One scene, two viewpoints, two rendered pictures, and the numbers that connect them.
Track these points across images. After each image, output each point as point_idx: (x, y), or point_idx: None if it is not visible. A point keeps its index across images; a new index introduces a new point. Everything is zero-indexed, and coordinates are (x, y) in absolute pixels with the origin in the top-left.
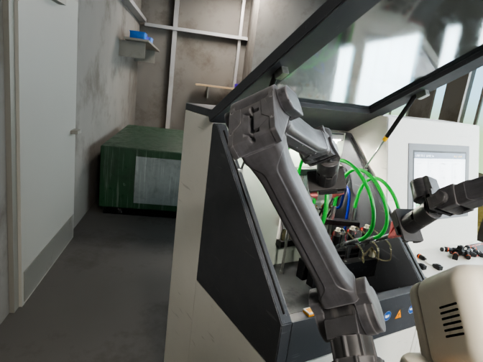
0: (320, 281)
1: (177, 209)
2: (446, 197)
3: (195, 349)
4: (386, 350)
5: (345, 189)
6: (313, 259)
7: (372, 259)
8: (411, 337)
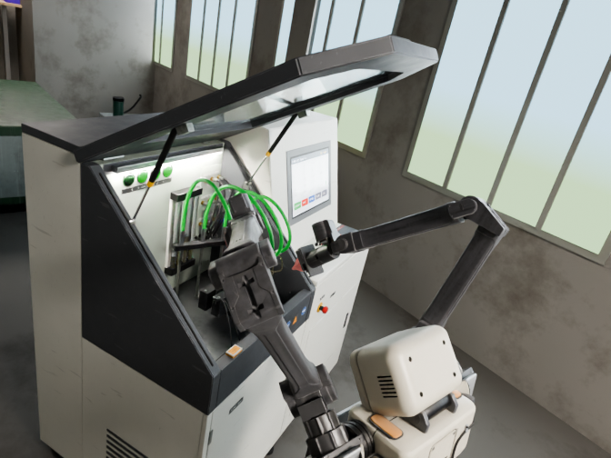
0: (296, 384)
1: (31, 256)
2: (346, 244)
3: (94, 405)
4: None
5: None
6: (294, 374)
7: None
8: (302, 331)
